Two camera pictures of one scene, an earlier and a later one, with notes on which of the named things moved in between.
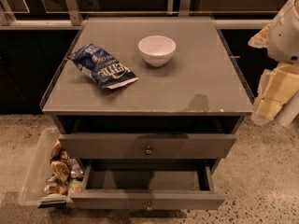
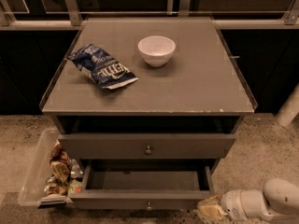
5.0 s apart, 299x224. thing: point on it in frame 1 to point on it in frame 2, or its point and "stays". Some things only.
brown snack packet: [60, 163] stays
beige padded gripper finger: [261, 39] to [238, 204]
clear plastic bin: [32, 189] stays
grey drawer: [148, 184] stays
